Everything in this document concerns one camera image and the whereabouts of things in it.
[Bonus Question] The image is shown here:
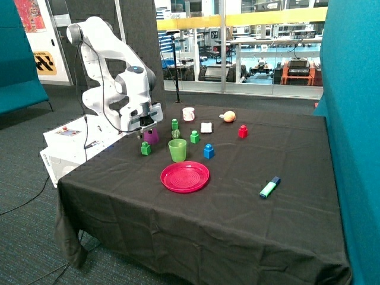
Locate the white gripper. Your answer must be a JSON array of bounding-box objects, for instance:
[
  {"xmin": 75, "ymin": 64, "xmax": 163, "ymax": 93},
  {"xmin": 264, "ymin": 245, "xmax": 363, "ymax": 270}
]
[{"xmin": 119, "ymin": 102, "xmax": 163, "ymax": 139}]

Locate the green block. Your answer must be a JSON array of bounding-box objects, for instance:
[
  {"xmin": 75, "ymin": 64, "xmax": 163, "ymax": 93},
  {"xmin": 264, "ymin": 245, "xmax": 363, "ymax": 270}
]
[
  {"xmin": 140, "ymin": 141, "xmax": 151, "ymax": 156},
  {"xmin": 190, "ymin": 130, "xmax": 200, "ymax": 144},
  {"xmin": 171, "ymin": 119, "xmax": 179, "ymax": 131}
]

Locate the green block back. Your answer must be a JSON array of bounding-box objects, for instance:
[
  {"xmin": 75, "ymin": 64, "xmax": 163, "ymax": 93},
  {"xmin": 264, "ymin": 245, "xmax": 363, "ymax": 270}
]
[{"xmin": 171, "ymin": 119, "xmax": 179, "ymax": 131}]

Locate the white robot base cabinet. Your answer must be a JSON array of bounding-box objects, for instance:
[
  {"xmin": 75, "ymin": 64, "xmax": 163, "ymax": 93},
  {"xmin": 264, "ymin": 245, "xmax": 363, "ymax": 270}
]
[{"xmin": 40, "ymin": 115, "xmax": 126, "ymax": 187}]

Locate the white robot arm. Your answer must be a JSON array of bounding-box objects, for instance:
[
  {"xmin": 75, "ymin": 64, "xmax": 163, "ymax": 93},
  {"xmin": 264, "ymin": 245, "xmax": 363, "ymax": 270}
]
[{"xmin": 66, "ymin": 17, "xmax": 163, "ymax": 134}]

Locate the purple upturned cup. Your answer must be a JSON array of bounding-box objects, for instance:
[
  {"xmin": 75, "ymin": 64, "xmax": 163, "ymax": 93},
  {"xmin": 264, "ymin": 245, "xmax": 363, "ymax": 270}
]
[{"xmin": 143, "ymin": 128, "xmax": 160, "ymax": 145}]

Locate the small green toy pepper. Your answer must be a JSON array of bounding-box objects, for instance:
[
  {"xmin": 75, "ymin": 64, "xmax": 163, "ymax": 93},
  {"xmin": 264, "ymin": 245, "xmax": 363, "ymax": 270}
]
[{"xmin": 171, "ymin": 129, "xmax": 181, "ymax": 139}]

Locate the green plastic cup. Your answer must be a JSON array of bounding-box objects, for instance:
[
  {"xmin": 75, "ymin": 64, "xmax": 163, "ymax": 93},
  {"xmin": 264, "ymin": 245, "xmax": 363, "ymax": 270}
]
[{"xmin": 168, "ymin": 138, "xmax": 187, "ymax": 163}]

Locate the pink mug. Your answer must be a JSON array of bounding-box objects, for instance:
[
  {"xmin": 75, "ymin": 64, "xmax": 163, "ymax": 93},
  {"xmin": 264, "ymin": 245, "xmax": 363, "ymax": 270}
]
[{"xmin": 182, "ymin": 107, "xmax": 195, "ymax": 122}]

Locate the pink plastic plate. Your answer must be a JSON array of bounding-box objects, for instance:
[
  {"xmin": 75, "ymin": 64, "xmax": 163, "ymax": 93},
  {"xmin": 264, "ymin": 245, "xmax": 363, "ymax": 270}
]
[{"xmin": 160, "ymin": 161, "xmax": 210, "ymax": 194}]

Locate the white sponge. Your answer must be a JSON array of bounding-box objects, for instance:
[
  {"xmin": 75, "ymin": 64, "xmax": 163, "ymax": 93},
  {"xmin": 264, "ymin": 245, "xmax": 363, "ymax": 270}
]
[{"xmin": 200, "ymin": 122, "xmax": 213, "ymax": 134}]

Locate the blue block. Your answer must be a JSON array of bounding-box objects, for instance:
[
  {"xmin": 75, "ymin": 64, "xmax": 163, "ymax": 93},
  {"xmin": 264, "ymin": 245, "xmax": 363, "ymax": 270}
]
[{"xmin": 204, "ymin": 144, "xmax": 214, "ymax": 159}]

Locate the orange toy fruit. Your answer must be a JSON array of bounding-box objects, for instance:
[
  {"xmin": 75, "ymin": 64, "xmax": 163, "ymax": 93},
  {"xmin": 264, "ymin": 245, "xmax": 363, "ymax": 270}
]
[{"xmin": 219, "ymin": 110, "xmax": 236, "ymax": 123}]

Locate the black tablecloth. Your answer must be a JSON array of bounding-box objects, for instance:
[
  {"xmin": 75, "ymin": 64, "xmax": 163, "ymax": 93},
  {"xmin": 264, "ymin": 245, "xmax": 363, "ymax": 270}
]
[{"xmin": 54, "ymin": 104, "xmax": 353, "ymax": 284}]

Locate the red block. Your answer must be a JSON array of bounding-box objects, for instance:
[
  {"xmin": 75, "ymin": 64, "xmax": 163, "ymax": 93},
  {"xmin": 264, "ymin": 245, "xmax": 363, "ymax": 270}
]
[{"xmin": 238, "ymin": 125, "xmax": 248, "ymax": 138}]

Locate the teal sofa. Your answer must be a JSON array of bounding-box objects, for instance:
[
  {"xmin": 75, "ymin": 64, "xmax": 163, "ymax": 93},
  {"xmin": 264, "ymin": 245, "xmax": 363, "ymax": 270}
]
[{"xmin": 1, "ymin": 0, "xmax": 49, "ymax": 115}]

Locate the green highlighter marker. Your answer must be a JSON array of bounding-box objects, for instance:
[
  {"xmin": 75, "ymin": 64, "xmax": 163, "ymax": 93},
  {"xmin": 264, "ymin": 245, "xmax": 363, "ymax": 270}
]
[{"xmin": 259, "ymin": 176, "xmax": 281, "ymax": 199}]

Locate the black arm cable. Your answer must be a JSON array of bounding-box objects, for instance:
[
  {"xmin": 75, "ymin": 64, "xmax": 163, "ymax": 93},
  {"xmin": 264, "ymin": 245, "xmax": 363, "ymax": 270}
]
[{"xmin": 74, "ymin": 40, "xmax": 140, "ymax": 150}]

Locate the black camera tripod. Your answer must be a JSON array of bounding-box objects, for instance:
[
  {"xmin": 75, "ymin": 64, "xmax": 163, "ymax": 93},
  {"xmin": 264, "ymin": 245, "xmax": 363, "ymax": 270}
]
[{"xmin": 166, "ymin": 29, "xmax": 182, "ymax": 103}]

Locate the black floor cable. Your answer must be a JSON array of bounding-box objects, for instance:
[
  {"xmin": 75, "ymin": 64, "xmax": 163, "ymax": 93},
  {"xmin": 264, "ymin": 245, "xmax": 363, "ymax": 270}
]
[{"xmin": 0, "ymin": 175, "xmax": 50, "ymax": 216}]

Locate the teal partition wall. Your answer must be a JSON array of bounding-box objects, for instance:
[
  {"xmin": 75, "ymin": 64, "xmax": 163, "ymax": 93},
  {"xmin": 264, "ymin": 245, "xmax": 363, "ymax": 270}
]
[{"xmin": 315, "ymin": 1, "xmax": 379, "ymax": 284}]

